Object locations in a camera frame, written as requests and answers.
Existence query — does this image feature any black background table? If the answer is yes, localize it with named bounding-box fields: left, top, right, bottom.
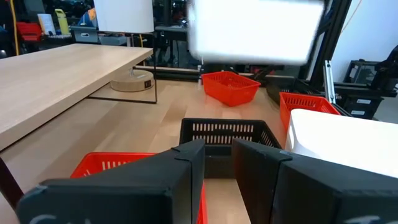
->
left=154, top=26, right=201, bottom=74

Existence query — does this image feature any red toolbox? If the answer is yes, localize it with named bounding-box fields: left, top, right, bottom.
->
left=16, top=21, right=44, bottom=43

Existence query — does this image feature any grey storage bin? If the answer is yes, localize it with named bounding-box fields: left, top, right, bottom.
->
left=70, top=26, right=100, bottom=44

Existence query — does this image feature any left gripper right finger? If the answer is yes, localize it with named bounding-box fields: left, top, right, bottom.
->
left=231, top=138, right=398, bottom=224

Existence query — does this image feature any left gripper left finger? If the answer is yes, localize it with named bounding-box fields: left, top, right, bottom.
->
left=16, top=139, right=206, bottom=224

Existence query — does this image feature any black plastic slotted basket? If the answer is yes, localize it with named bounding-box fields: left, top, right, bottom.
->
left=179, top=118, right=283, bottom=180

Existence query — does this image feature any white container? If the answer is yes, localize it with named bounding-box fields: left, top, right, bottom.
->
left=37, top=13, right=57, bottom=35

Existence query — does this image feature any white shade wooden base lamp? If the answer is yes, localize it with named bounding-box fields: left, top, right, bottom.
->
left=93, top=0, right=155, bottom=93

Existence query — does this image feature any red plastic slotted basket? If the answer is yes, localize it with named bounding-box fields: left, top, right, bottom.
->
left=201, top=70, right=261, bottom=108
left=279, top=91, right=341, bottom=131
left=70, top=151, right=208, bottom=224

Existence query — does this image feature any hanging yellow cable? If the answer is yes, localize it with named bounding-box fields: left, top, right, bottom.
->
left=8, top=0, right=20, bottom=57

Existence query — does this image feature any blue and orange bag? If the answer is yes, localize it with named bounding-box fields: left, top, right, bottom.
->
left=77, top=7, right=98, bottom=27

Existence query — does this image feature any silver metal bracket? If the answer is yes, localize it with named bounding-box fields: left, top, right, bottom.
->
left=323, top=60, right=337, bottom=105

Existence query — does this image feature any yellow-green bottle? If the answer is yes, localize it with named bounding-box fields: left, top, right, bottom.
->
left=54, top=8, right=72, bottom=35

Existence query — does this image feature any grey storage box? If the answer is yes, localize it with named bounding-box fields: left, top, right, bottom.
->
left=98, top=33, right=128, bottom=47

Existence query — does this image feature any wooden shelf with black legs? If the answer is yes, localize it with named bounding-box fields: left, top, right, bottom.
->
left=0, top=30, right=159, bottom=212

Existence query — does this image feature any black equipment rack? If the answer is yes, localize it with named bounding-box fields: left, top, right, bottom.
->
left=334, top=45, right=398, bottom=121

